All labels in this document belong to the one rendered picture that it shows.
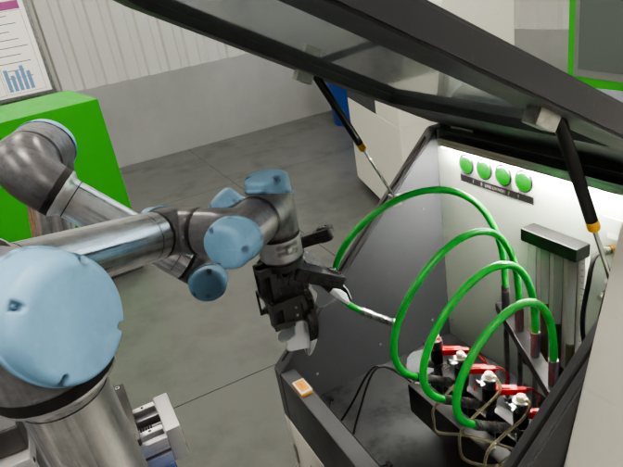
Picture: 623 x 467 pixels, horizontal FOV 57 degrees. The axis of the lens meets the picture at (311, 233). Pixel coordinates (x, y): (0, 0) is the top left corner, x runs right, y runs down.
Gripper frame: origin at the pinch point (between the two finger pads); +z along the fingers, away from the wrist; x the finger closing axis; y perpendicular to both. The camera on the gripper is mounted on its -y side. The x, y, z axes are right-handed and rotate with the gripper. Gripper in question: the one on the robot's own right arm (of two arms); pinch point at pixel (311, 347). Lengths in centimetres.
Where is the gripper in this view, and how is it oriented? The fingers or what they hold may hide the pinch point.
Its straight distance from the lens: 110.5
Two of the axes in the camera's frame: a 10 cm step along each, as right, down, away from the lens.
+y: -8.7, 3.2, -3.7
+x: 4.6, 3.1, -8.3
